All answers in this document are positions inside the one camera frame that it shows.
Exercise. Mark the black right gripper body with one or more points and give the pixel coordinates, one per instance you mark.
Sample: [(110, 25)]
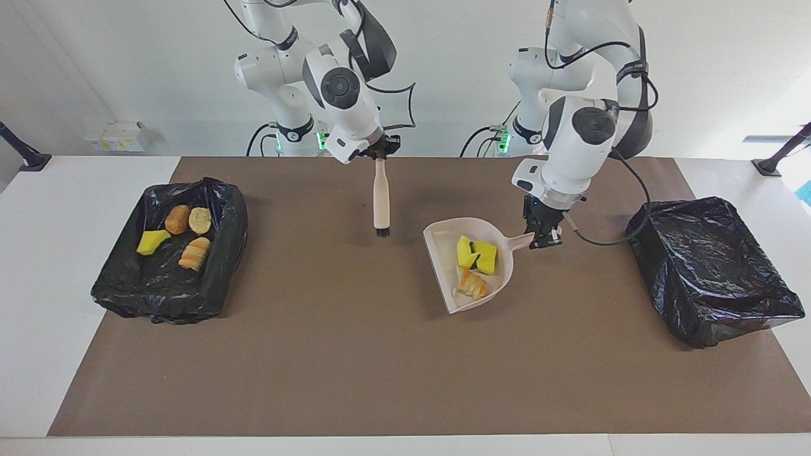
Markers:
[(383, 147)]

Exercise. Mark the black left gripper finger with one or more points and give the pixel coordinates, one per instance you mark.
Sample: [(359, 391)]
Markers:
[(533, 235), (551, 236)]

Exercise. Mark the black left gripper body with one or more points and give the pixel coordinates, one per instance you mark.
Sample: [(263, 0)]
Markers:
[(543, 214)]

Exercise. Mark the notched yellow sponge piece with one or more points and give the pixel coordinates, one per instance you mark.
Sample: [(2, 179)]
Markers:
[(488, 256)]

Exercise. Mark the curved yellow sponge piece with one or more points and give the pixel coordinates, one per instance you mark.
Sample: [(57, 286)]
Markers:
[(466, 251)]

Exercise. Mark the orange croissant with torn tail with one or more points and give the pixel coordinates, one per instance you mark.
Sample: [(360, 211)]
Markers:
[(473, 286)]

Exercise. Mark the beige plastic dustpan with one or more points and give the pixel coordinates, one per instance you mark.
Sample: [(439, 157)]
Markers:
[(443, 240)]

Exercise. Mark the pale bread chunk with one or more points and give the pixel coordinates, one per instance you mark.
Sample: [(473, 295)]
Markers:
[(200, 220)]

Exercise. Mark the striped orange croissant piece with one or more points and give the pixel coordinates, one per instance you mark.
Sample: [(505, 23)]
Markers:
[(194, 253)]

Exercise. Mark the brown bread roll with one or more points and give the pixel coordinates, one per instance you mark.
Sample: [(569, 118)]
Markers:
[(177, 220)]

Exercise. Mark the small yellow sponge piece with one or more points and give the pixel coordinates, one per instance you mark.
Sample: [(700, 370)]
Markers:
[(152, 243)]

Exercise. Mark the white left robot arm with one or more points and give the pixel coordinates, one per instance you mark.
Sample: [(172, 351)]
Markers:
[(583, 145)]

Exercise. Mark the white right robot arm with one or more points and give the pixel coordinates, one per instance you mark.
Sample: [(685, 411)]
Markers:
[(342, 95)]

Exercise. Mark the bin with black bag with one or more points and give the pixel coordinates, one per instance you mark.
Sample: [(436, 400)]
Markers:
[(158, 285), (709, 272)]

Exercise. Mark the brown table mat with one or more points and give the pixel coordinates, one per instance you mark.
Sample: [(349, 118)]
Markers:
[(405, 392)]

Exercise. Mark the blue object at edge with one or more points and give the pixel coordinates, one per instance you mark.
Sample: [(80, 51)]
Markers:
[(806, 192)]

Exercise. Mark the black camera stand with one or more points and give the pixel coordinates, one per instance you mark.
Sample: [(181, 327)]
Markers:
[(770, 166), (31, 159)]

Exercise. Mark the white wall socket boxes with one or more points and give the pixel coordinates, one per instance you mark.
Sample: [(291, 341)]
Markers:
[(117, 136)]

